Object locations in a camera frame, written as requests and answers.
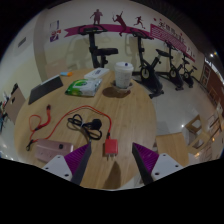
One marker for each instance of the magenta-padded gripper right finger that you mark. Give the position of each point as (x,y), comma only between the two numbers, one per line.
(163,165)

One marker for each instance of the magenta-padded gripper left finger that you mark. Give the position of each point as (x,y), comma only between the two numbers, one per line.
(60,165)

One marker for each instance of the red charger block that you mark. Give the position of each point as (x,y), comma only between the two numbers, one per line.
(111,146)

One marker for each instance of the pink power strip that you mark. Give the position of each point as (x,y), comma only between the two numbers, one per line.
(50,148)

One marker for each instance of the small wooden stool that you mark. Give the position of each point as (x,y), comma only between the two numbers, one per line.
(194,126)

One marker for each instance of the black flat mat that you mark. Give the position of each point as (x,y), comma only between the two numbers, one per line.
(45,89)

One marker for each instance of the green wet wipes pack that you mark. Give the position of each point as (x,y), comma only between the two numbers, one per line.
(81,87)

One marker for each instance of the brown round coaster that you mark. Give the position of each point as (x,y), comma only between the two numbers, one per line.
(115,93)

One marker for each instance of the black exercise bike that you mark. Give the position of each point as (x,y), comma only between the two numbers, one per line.
(146,73)
(173,75)
(92,50)
(187,75)

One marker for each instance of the orange and blue marker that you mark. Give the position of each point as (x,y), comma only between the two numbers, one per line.
(66,73)

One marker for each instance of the white lidded cup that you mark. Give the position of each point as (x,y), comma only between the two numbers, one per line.
(123,76)

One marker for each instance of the white tissue pack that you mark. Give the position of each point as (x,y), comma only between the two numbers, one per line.
(96,73)

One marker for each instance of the small ceiling spotlight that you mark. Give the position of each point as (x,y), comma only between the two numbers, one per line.
(211,55)

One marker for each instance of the grey wall sign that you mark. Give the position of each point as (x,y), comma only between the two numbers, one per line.
(22,42)

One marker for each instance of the magenta sports wall decal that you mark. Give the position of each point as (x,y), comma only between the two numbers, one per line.
(160,33)

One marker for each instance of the wall poster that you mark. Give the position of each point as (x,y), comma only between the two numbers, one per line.
(54,30)

